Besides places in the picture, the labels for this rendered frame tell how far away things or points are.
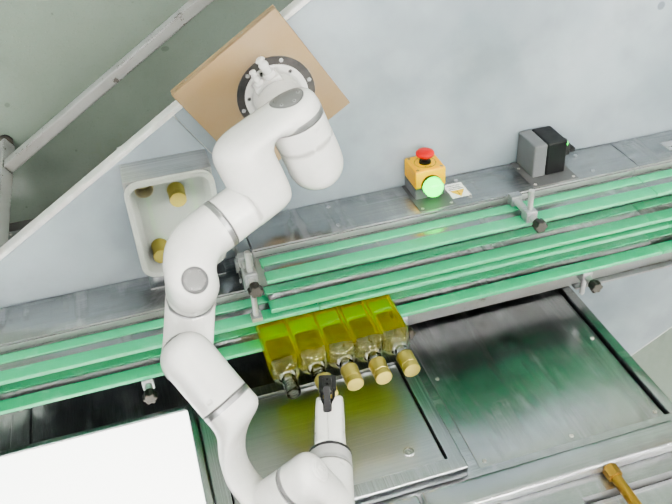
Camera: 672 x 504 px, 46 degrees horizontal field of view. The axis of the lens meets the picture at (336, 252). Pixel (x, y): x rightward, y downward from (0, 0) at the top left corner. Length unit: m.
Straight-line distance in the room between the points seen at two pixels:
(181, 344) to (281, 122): 0.37
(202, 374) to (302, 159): 0.38
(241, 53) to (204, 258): 0.47
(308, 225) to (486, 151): 0.45
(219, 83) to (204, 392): 0.62
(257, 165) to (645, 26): 1.02
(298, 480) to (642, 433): 0.74
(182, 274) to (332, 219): 0.56
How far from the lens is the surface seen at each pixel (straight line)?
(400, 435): 1.60
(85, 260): 1.74
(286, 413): 1.66
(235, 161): 1.23
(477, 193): 1.77
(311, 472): 1.23
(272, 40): 1.54
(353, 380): 1.51
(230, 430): 1.23
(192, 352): 1.22
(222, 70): 1.54
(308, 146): 1.28
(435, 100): 1.73
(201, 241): 1.23
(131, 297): 1.72
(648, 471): 1.65
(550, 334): 1.89
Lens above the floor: 2.19
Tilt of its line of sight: 52 degrees down
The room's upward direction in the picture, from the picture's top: 153 degrees clockwise
